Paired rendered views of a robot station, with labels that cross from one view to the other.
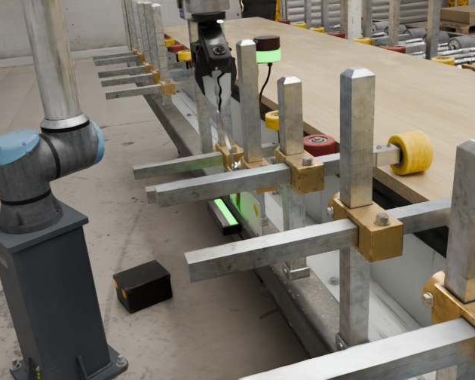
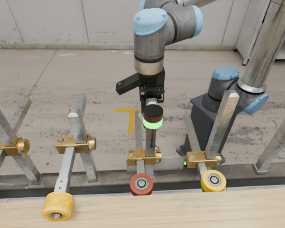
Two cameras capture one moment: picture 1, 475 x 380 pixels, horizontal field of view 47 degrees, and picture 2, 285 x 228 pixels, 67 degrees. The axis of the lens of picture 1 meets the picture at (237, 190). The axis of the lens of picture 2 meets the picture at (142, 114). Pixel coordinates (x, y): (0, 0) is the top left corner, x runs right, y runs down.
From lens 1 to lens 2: 1.43 m
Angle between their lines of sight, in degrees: 82
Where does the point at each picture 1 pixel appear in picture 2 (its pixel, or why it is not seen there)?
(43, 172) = (218, 91)
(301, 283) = (84, 177)
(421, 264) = not seen: hidden behind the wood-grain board
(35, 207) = (208, 99)
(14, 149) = (215, 73)
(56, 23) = (267, 34)
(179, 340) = not seen: hidden behind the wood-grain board
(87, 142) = (243, 100)
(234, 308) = not seen: outside the picture
